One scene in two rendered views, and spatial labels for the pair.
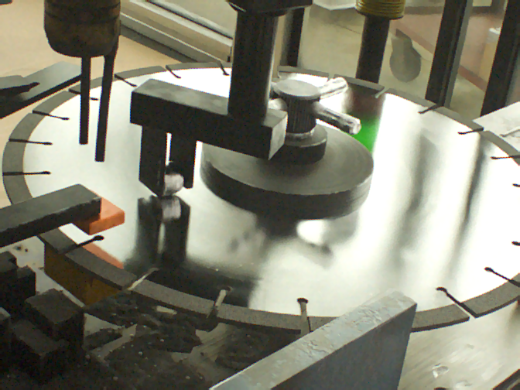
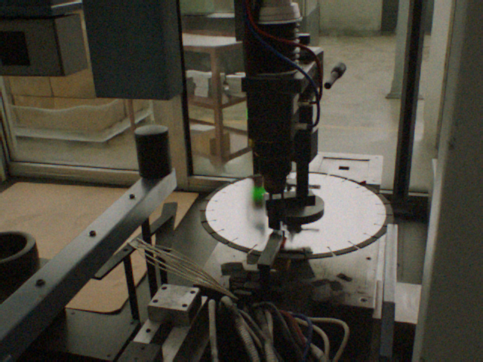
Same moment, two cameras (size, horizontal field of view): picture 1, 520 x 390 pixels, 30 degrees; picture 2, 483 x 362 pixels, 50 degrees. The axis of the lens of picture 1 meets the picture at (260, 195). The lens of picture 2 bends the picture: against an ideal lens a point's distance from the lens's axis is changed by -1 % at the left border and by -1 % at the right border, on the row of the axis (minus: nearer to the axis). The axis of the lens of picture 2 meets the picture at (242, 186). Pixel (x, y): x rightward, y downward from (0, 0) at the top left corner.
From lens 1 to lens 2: 50 cm
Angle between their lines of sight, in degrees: 22
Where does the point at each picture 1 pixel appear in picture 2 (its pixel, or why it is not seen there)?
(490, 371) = (373, 247)
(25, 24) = (56, 197)
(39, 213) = (275, 245)
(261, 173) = (297, 212)
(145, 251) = (295, 246)
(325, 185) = (317, 208)
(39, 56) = (79, 208)
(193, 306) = (327, 254)
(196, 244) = (304, 239)
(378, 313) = (393, 231)
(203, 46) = not seen: hidden behind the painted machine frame
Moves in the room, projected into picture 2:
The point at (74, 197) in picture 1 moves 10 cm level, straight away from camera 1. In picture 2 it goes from (276, 237) to (238, 216)
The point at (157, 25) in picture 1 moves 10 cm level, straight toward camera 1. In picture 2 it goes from (116, 177) to (128, 188)
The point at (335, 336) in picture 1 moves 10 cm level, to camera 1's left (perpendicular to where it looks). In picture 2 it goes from (392, 240) to (335, 257)
